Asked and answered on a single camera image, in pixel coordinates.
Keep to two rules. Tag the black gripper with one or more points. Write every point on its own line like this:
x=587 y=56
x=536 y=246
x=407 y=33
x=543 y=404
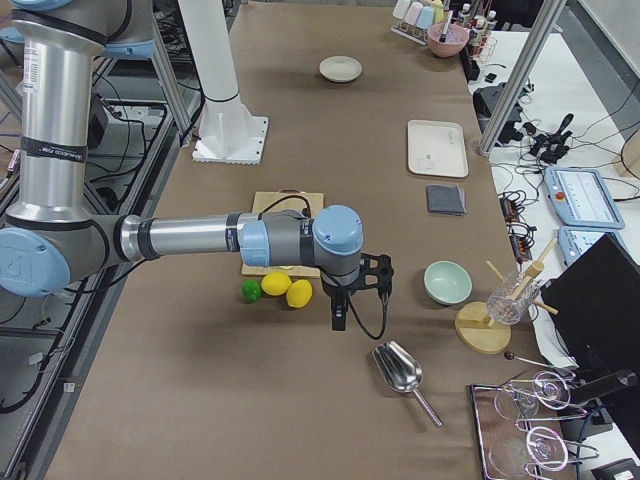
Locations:
x=334 y=290

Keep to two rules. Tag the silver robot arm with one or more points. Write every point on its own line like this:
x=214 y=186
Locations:
x=50 y=240

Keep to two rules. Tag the cream rabbit tray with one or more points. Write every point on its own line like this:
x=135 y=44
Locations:
x=436 y=148

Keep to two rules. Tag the yellow lemon outer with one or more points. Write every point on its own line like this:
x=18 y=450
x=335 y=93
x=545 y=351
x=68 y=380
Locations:
x=299 y=294

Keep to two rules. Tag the yellow lemon near board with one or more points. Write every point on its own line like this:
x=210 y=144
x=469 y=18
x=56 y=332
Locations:
x=275 y=283

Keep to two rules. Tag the steel scoop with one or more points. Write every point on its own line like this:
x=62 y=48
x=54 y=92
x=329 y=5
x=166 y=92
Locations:
x=403 y=374

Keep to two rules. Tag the green lime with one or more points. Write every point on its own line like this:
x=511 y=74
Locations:
x=251 y=290

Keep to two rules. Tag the mint green bowl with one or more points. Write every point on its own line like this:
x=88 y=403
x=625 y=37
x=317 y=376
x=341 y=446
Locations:
x=447 y=282

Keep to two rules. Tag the wooden mug tree stand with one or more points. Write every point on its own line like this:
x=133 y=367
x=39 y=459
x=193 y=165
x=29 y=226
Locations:
x=482 y=334

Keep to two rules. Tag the grey folded cloth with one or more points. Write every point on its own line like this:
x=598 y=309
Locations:
x=446 y=199

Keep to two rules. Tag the clear crystal glass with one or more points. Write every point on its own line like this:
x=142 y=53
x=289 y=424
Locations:
x=510 y=301

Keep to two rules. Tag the cream round plate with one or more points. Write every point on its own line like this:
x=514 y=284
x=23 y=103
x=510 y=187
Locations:
x=340 y=69

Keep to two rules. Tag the blue teach pendant near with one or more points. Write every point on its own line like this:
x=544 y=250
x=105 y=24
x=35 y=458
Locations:
x=574 y=241

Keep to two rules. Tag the blue teach pendant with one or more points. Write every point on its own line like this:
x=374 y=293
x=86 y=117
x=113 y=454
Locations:
x=581 y=198
x=574 y=241

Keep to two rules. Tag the black monitor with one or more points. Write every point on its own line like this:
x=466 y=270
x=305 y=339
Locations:
x=597 y=298

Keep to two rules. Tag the blue teach pendant far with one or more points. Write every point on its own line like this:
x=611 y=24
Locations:
x=581 y=198

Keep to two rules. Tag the white cup rack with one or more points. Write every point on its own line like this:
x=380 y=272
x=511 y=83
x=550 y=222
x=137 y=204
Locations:
x=414 y=18

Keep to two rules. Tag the pink bowl with ice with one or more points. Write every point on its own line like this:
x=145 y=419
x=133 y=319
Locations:
x=456 y=39

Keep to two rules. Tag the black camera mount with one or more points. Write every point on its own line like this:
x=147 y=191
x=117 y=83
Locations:
x=376 y=272

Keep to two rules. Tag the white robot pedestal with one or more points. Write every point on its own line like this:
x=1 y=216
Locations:
x=228 y=132

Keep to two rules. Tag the wire glass rack tray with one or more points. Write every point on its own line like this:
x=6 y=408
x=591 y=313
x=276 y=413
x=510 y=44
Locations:
x=518 y=428

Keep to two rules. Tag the aluminium frame post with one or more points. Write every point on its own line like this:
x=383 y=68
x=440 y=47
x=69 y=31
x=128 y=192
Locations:
x=541 y=29

